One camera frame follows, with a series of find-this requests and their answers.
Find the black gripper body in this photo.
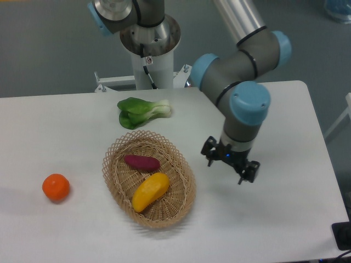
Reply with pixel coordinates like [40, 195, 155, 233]
[217, 141, 251, 174]

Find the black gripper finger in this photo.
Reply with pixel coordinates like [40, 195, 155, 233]
[201, 136, 218, 167]
[237, 160, 261, 185]

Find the yellow mango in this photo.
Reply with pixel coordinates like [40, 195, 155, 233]
[132, 173, 170, 213]

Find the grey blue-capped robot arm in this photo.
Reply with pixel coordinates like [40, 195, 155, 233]
[88, 1, 292, 182]

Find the oval woven wicker basket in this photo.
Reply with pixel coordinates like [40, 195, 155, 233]
[102, 130, 196, 228]

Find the purple sweet potato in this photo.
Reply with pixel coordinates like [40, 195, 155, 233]
[124, 155, 161, 172]

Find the green bok choy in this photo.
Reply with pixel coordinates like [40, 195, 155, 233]
[117, 97, 172, 130]

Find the black device at table edge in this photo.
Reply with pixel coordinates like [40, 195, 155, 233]
[331, 221, 350, 250]

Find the orange tangerine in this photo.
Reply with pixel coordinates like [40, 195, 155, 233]
[42, 174, 70, 203]

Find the blue object top right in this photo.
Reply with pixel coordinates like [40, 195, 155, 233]
[324, 0, 350, 24]

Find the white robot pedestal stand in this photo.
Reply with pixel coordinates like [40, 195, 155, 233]
[94, 51, 192, 93]

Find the white frame at right edge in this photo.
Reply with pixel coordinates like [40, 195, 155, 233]
[323, 93, 350, 144]

